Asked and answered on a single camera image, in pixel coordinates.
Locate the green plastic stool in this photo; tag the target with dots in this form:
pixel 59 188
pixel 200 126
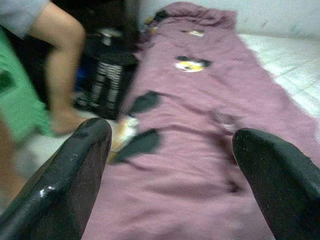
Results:
pixel 20 105

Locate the black white striped bag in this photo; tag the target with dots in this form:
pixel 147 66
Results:
pixel 107 82

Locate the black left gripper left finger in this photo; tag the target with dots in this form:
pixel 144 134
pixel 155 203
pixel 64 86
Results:
pixel 55 195

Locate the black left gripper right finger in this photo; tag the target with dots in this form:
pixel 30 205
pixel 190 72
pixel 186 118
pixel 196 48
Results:
pixel 282 190

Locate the white quilted mattress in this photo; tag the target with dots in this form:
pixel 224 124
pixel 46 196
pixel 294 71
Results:
pixel 295 70

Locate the purple cartoon print blanket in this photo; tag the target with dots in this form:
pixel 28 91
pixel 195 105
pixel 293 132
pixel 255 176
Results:
pixel 187 150

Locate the person in grey shorts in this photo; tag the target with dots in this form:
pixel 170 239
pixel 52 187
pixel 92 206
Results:
pixel 65 62

